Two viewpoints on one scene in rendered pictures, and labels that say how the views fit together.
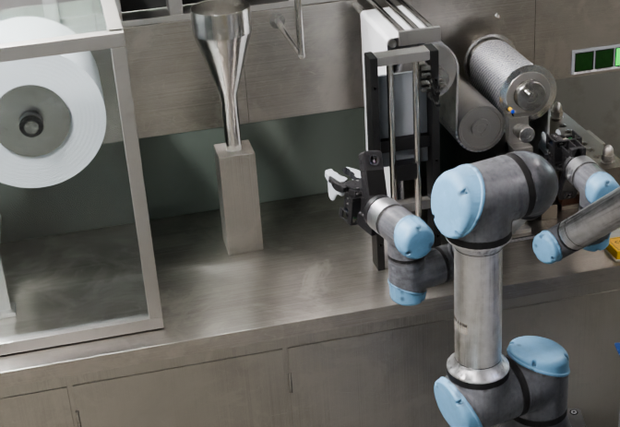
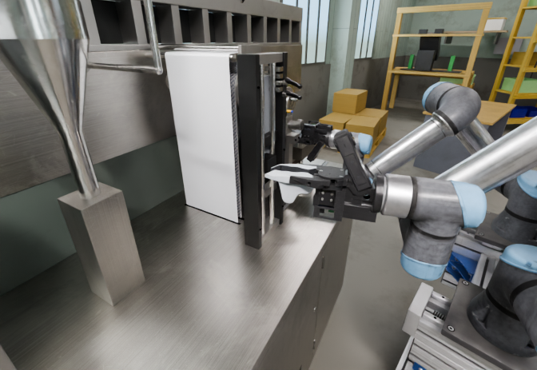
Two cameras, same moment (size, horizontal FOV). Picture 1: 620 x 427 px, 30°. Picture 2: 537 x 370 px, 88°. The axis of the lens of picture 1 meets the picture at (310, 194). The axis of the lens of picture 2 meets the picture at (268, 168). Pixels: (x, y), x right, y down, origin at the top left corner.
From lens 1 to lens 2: 218 cm
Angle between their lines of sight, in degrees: 44
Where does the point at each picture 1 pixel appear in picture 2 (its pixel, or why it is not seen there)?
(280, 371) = not seen: outside the picture
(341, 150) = (154, 175)
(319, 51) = (126, 96)
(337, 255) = (214, 252)
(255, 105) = not seen: hidden behind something
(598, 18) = not seen: hidden behind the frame
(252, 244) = (134, 282)
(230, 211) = (106, 263)
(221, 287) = (140, 355)
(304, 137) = (126, 173)
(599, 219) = (411, 153)
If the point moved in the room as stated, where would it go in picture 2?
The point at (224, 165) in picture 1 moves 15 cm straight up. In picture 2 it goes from (89, 216) to (66, 145)
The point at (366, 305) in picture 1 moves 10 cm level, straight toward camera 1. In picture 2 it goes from (293, 285) to (326, 308)
